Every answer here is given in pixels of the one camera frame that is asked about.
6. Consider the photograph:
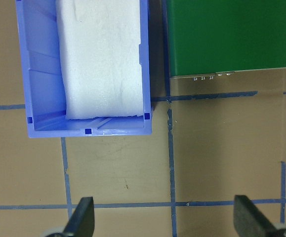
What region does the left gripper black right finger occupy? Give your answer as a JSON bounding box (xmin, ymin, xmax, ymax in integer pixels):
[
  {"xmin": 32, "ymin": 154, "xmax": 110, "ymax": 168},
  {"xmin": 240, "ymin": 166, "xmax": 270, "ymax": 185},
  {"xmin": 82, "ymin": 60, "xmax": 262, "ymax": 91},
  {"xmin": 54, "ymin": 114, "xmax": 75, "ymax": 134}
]
[{"xmin": 233, "ymin": 195, "xmax": 277, "ymax": 237}]

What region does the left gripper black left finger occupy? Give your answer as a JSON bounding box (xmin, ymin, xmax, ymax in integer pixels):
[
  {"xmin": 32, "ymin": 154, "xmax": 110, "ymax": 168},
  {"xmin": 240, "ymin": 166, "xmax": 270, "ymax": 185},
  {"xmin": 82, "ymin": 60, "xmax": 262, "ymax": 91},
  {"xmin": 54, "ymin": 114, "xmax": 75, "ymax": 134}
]
[{"xmin": 63, "ymin": 197, "xmax": 94, "ymax": 237}]

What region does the left blue plastic bin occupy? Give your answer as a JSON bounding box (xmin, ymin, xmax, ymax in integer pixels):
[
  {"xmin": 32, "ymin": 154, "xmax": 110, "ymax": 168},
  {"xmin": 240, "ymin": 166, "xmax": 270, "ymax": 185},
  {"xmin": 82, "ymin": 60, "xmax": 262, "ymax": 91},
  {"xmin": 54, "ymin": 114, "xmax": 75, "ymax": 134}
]
[{"xmin": 15, "ymin": 0, "xmax": 153, "ymax": 138}]

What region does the left white foam pad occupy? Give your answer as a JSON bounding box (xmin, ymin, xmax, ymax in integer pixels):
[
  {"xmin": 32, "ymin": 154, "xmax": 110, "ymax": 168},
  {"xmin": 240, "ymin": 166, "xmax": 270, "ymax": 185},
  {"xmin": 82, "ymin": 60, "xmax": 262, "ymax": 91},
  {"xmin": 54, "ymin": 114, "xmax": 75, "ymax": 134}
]
[{"xmin": 55, "ymin": 0, "xmax": 143, "ymax": 119}]

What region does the green conveyor belt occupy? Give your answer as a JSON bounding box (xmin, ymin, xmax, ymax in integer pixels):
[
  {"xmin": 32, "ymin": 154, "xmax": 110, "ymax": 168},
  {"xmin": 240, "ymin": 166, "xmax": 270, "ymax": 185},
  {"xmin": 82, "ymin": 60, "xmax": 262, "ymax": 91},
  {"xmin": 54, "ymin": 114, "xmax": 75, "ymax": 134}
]
[{"xmin": 166, "ymin": 0, "xmax": 286, "ymax": 78}]

